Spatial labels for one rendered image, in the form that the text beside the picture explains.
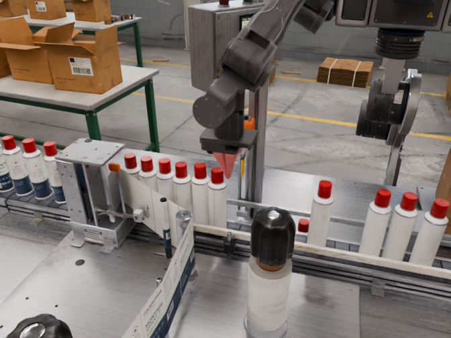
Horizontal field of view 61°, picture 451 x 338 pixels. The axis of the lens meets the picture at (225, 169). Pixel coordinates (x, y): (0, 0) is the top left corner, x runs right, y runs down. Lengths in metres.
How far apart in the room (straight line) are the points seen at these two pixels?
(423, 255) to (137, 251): 0.73
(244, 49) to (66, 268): 0.72
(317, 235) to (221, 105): 0.54
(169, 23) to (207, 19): 6.26
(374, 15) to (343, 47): 5.02
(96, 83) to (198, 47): 1.66
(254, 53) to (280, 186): 0.82
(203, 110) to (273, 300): 0.39
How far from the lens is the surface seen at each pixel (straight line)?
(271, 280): 0.74
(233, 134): 0.71
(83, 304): 0.99
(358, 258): 1.05
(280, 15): 0.69
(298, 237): 1.11
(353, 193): 1.43
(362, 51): 6.30
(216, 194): 1.01
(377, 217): 1.00
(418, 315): 1.08
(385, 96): 1.35
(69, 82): 2.65
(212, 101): 0.62
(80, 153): 1.02
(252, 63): 0.65
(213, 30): 0.88
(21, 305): 1.04
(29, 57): 2.91
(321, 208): 0.99
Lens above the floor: 1.60
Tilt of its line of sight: 31 degrees down
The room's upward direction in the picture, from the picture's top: straight up
